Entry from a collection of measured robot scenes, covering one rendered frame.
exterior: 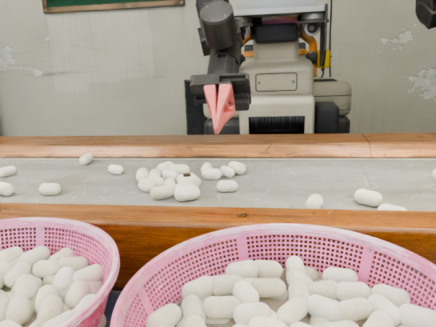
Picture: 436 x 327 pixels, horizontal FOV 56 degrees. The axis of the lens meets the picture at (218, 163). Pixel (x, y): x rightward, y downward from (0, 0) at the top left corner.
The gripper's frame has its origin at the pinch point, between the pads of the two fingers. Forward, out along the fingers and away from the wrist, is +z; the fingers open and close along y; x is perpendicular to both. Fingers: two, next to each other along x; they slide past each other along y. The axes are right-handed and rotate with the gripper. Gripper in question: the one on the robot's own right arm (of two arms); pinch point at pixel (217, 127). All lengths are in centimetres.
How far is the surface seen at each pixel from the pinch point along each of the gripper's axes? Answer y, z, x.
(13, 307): -12.1, 34.2, -17.5
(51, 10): -136, -175, 90
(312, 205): 14.4, 16.5, -4.1
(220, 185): 1.5, 10.6, 0.7
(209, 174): -1.3, 6.2, 4.4
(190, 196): -2.3, 13.8, -1.4
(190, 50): -48, -161, 117
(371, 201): 22.1, 14.6, -2.0
